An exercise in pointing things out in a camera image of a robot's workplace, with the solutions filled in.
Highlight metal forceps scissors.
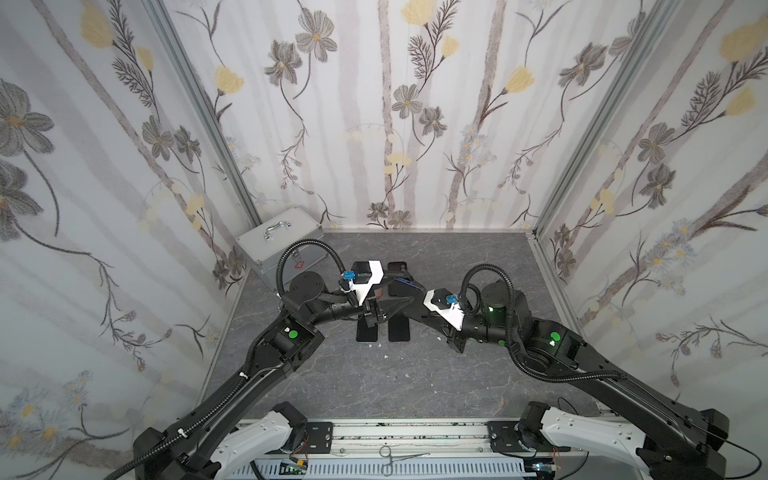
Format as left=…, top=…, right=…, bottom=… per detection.
left=379, top=445, right=429, bottom=477

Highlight phone with black screen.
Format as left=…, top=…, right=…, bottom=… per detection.
left=356, top=319, right=379, bottom=343

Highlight aluminium corner frame post left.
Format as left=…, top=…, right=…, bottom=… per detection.
left=142, top=0, right=261, bottom=228

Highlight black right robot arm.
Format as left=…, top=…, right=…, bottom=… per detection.
left=388, top=264, right=729, bottom=479

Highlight aluminium corner frame post right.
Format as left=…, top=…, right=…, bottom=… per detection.
left=531, top=0, right=680, bottom=239

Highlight silver aluminium case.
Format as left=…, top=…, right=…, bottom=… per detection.
left=236, top=207, right=327, bottom=291

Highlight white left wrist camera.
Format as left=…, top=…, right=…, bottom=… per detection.
left=339, top=260, right=384, bottom=306

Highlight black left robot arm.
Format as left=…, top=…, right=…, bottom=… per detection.
left=109, top=238, right=425, bottom=479

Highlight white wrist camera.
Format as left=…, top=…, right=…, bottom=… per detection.
left=339, top=260, right=384, bottom=306
left=423, top=288, right=465, bottom=331

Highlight white perforated cable tray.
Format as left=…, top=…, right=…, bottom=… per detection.
left=253, top=457, right=536, bottom=479

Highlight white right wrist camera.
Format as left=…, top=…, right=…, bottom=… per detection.
left=423, top=288, right=465, bottom=331

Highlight aluminium corner frame post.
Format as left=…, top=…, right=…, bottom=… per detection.
left=531, top=0, right=680, bottom=239
left=142, top=0, right=261, bottom=228

